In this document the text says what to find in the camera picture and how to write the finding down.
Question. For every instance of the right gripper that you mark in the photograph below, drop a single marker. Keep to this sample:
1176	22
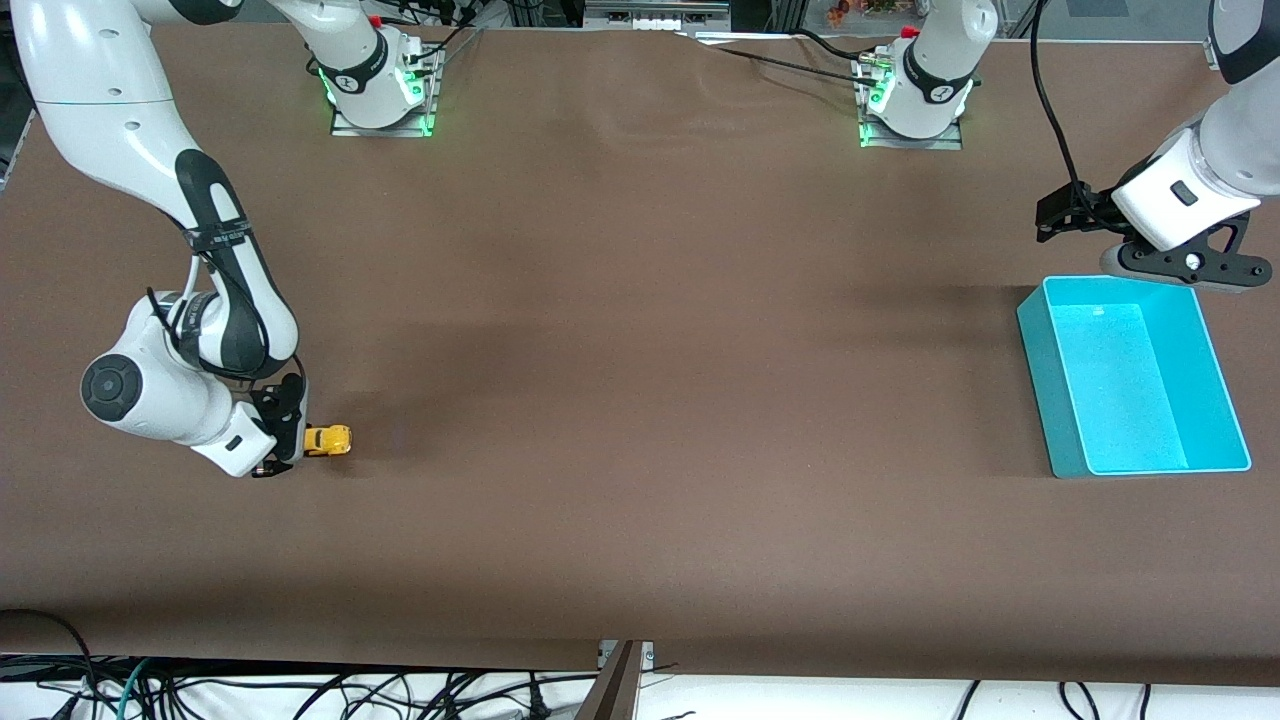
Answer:
276	410

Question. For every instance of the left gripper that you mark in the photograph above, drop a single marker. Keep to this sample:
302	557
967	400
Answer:
1082	212

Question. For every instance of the yellow beetle toy car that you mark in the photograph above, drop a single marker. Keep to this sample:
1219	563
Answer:
330	440

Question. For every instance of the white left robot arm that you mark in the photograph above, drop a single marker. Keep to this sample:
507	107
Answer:
935	70

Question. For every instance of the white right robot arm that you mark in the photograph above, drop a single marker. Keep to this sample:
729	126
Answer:
100	100

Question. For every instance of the teal plastic bin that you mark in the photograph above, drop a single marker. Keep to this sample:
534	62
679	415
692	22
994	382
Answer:
1120	400

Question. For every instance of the orange background clutter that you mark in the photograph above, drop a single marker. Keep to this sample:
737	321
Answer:
860	10

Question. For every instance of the brown table cover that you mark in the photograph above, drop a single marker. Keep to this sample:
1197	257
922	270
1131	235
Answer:
640	300

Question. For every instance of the grey electronics box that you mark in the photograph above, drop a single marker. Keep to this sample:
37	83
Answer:
655	15

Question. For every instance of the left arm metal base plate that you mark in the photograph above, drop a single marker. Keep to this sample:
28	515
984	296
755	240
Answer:
945	143

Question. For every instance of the aluminium frame corner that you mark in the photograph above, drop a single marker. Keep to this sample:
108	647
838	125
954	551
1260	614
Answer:
1212	55

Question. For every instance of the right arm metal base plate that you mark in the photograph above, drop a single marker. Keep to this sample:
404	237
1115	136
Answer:
400	131

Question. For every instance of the metal table clamp bracket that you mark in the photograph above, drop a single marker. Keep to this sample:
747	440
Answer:
612	692

